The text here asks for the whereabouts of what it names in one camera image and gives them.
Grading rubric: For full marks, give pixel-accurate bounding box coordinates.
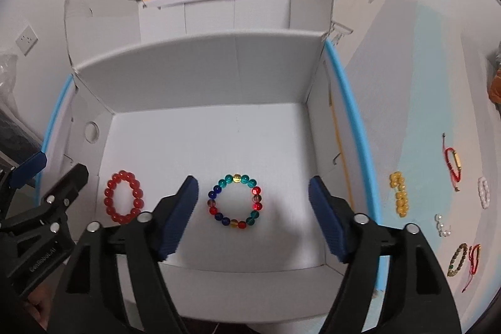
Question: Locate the small red cord bracelet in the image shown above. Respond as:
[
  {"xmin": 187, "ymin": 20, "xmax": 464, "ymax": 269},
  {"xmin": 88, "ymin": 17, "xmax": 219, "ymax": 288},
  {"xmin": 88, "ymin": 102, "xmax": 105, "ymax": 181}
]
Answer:
[{"xmin": 442, "ymin": 132, "xmax": 464, "ymax": 193}]

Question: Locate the striped bed sheet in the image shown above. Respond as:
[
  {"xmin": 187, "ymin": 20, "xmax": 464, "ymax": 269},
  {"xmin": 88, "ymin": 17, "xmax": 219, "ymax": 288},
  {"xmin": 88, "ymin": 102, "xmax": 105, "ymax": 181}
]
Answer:
[{"xmin": 333, "ymin": 0, "xmax": 500, "ymax": 330}]

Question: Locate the white pearl jewelry piece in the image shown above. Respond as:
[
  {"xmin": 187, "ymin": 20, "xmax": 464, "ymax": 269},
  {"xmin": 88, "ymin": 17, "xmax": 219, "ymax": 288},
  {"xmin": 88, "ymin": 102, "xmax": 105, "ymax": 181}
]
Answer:
[{"xmin": 434, "ymin": 213, "xmax": 452, "ymax": 238}]

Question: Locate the white wall socket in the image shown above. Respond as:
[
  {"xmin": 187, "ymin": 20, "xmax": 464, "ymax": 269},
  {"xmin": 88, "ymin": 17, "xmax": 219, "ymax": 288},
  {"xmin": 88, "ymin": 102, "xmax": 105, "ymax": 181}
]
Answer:
[{"xmin": 15, "ymin": 24, "xmax": 38, "ymax": 56}]

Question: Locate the brown wooden bead bracelet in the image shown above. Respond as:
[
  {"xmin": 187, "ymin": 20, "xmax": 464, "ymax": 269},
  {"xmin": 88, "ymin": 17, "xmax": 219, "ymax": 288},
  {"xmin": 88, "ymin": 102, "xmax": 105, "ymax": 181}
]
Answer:
[{"xmin": 447, "ymin": 242, "xmax": 470, "ymax": 278}]

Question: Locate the left hand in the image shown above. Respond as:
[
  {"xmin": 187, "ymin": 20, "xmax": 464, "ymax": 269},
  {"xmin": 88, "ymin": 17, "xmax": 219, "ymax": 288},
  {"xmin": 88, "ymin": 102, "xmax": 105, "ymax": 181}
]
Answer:
[{"xmin": 25, "ymin": 283, "xmax": 53, "ymax": 330}]

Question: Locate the yellow bead bracelet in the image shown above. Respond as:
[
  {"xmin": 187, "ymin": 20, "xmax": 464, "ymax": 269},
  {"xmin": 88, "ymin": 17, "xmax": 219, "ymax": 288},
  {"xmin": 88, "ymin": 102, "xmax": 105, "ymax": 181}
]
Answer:
[{"xmin": 388, "ymin": 170, "xmax": 411, "ymax": 218}]

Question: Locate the large red cord bracelet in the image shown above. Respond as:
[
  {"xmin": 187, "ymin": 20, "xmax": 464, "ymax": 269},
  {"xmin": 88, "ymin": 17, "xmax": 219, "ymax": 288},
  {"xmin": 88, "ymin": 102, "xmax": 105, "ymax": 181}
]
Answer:
[{"xmin": 460, "ymin": 242, "xmax": 483, "ymax": 293}]

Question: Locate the striped brown pillow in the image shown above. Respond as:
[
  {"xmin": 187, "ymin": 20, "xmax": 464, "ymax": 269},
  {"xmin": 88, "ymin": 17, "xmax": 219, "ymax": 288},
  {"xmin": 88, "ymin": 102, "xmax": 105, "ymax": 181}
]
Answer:
[{"xmin": 488, "ymin": 48, "xmax": 501, "ymax": 106}]

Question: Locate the red bead bracelet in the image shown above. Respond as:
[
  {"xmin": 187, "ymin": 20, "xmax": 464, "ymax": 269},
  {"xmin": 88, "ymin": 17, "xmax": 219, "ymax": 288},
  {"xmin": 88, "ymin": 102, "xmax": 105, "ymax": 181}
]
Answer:
[{"xmin": 103, "ymin": 169, "xmax": 145, "ymax": 227}]

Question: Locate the multicolour glass bead bracelet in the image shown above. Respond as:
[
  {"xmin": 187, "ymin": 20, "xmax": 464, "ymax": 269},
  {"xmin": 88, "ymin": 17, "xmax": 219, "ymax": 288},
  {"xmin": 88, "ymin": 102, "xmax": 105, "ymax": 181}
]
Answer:
[{"xmin": 206, "ymin": 173, "xmax": 263, "ymax": 231}]

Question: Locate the pink bead bracelet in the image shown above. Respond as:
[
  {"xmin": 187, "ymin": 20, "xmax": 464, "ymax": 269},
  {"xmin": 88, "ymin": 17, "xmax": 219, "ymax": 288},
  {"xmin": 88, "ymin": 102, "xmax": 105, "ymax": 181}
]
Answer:
[{"xmin": 476, "ymin": 175, "xmax": 492, "ymax": 210}]

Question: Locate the blue yellow cardboard box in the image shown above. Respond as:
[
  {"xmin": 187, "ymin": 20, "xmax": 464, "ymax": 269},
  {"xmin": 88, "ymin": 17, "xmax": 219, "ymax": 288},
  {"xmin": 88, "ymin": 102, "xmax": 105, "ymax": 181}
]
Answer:
[{"xmin": 37, "ymin": 0, "xmax": 378, "ymax": 323}]

